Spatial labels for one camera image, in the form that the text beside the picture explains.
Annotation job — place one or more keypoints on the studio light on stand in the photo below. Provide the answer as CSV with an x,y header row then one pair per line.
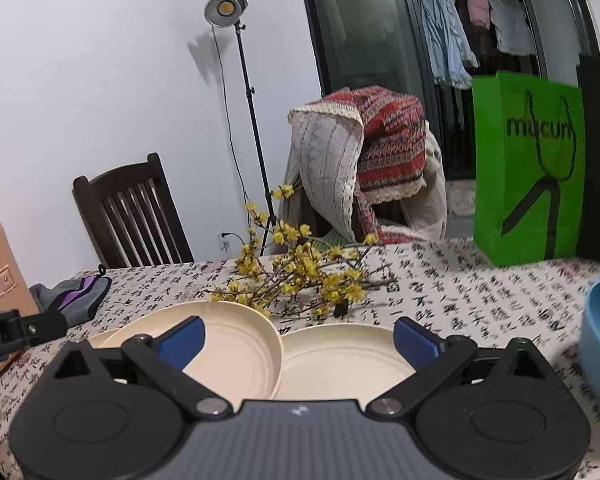
x,y
222,10

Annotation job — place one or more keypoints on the grey and purple cloth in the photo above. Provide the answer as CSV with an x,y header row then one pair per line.
x,y
80,300

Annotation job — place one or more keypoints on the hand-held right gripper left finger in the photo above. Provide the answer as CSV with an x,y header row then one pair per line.
x,y
182,342

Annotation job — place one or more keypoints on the wall socket with plug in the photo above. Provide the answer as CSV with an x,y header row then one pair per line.
x,y
225,244

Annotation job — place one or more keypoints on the dark wooden chair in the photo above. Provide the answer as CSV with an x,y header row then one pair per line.
x,y
120,180

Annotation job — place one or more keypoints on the yellow blossom branches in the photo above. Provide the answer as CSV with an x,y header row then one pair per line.
x,y
300,260

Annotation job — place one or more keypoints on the red patterned woven blanket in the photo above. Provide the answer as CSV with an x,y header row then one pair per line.
x,y
395,145

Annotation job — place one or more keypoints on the peach ribbed suitcase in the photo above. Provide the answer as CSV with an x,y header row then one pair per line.
x,y
0,280

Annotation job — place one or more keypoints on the hanging white garment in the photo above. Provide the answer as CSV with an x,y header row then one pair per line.
x,y
510,25

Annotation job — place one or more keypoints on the hanging pink garment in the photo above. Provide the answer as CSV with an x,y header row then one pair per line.
x,y
477,5

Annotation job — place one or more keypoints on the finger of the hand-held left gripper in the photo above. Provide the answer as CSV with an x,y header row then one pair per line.
x,y
37,327

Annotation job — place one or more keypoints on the green paper bag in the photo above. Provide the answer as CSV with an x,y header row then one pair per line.
x,y
510,200

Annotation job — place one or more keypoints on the hanging light blue garment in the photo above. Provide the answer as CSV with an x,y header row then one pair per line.
x,y
445,40

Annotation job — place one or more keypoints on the chair draped with patterned clothes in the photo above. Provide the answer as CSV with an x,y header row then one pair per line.
x,y
430,195

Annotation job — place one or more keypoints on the cream plate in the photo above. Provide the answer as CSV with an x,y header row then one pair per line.
x,y
102,339
330,360
230,340

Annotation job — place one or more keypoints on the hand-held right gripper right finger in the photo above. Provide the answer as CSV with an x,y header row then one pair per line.
x,y
417,342

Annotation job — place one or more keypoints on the calligraphy printed tablecloth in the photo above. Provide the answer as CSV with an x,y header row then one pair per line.
x,y
480,300

